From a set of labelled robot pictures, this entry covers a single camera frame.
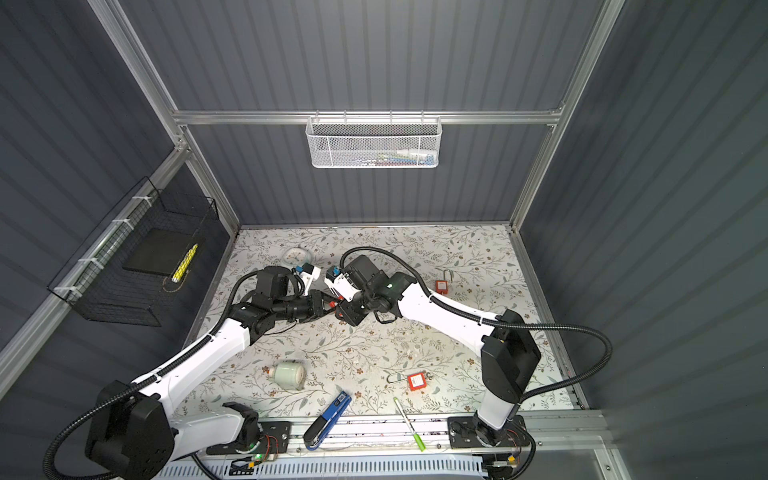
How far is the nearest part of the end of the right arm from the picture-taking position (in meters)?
0.58

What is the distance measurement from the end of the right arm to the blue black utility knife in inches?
9.3

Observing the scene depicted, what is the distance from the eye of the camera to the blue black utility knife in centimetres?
72
